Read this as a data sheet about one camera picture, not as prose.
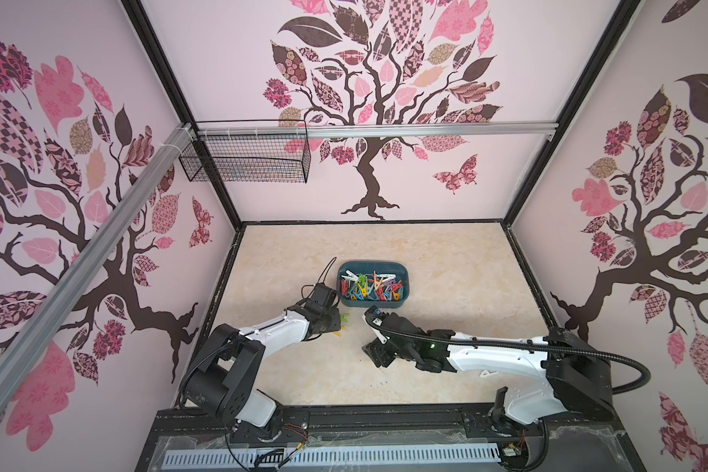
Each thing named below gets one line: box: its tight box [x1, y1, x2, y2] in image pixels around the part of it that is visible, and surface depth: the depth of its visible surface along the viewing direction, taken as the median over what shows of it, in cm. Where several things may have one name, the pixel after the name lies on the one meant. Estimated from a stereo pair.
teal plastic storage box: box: [336, 261, 411, 308], surface depth 101 cm
